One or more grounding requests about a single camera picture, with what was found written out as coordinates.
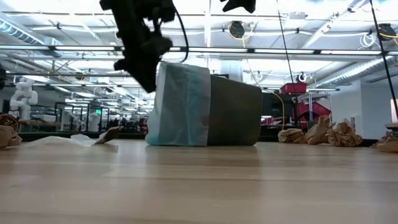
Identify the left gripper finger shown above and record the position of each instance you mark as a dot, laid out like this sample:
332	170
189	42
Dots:
143	73

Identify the blue plastic bin liner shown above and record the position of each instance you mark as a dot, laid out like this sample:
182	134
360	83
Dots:
180	105

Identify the clear plastic wrapper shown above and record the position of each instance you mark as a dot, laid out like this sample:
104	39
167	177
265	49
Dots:
77	140

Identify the dark olive trash bin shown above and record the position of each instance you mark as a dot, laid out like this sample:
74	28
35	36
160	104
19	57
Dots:
233	112

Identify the red bin shelf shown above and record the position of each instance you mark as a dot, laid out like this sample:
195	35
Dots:
292	88

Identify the brown cardboard scrap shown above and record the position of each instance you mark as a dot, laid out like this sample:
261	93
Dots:
109	134

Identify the black cage workstation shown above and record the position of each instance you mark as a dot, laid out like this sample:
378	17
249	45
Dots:
77	118

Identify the black computer monitor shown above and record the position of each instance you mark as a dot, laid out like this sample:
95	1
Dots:
273	105

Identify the long crumpled brown paper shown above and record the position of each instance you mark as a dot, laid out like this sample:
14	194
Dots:
7	137

